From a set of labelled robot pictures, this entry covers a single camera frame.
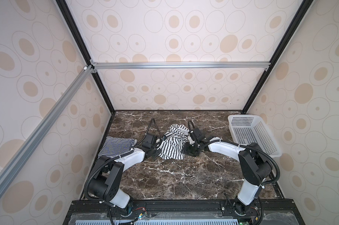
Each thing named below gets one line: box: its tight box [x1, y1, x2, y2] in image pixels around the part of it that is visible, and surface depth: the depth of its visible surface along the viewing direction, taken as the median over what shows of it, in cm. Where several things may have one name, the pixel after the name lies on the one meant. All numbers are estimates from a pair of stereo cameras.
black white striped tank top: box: [158, 123, 190, 160], surface depth 96 cm
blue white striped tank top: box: [97, 136, 137, 158], surface depth 99 cm
